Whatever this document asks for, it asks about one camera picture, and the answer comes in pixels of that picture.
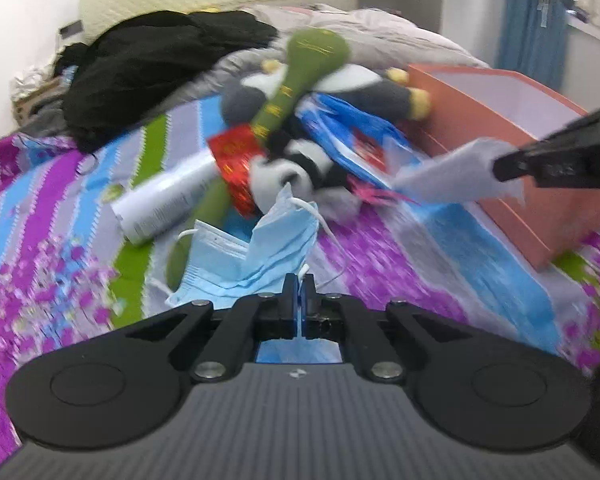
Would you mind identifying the blue surgical face mask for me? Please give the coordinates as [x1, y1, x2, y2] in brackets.
[151, 182, 351, 365]

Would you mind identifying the white textured cloth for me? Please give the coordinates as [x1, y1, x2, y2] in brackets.
[391, 138, 524, 205]

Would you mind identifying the panda plush toy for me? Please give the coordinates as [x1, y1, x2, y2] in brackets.
[249, 130, 362, 222]

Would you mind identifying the blue plastic snack bag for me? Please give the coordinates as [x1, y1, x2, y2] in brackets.
[296, 94, 420, 190]

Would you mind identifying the pink plastic wrapper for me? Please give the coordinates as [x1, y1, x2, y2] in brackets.
[348, 176, 417, 206]

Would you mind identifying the orange cardboard box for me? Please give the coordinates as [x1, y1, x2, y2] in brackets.
[406, 64, 600, 269]

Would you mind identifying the blue curtain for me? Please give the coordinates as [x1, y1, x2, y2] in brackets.
[495, 0, 568, 90]

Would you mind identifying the red foil packet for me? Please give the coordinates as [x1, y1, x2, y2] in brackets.
[208, 124, 264, 217]

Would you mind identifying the white cylindrical bottle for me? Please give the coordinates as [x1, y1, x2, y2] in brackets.
[111, 148, 219, 245]

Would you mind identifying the grey penguin plush toy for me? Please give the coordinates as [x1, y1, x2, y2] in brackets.
[220, 60, 431, 126]

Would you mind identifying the grey duvet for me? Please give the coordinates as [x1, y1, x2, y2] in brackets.
[155, 3, 488, 113]

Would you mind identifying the colourful striped bed sheet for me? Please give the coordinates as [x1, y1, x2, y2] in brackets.
[0, 98, 600, 463]

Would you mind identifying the long green plush toy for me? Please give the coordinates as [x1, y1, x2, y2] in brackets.
[165, 27, 352, 292]

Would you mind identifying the black clothing pile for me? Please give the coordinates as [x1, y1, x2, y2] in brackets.
[62, 11, 278, 153]

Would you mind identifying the cardboard box by bed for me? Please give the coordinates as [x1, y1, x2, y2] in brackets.
[9, 65, 72, 126]

